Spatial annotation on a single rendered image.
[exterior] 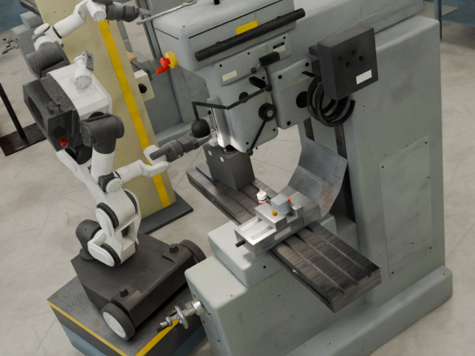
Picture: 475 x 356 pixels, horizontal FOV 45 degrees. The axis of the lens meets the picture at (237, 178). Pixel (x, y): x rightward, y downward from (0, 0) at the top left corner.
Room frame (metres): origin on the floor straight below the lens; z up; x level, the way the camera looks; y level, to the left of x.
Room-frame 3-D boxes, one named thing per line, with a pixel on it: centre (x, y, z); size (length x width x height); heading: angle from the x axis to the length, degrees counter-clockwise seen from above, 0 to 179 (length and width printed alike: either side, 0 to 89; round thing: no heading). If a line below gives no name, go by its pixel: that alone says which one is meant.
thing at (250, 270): (2.10, -0.09, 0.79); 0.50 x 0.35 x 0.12; 113
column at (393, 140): (2.34, -0.66, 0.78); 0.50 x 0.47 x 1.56; 113
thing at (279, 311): (2.09, -0.07, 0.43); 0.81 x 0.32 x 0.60; 113
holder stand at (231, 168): (2.44, 0.02, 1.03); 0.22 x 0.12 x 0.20; 30
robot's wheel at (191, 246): (2.45, 0.35, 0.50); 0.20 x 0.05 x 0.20; 41
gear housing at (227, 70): (2.12, -0.13, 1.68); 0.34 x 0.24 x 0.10; 113
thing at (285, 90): (2.17, -0.27, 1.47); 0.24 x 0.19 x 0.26; 23
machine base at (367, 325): (2.20, -0.32, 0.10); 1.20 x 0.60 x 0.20; 113
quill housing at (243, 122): (2.10, -0.09, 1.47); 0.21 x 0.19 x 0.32; 23
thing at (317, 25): (2.29, -0.55, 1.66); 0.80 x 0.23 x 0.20; 113
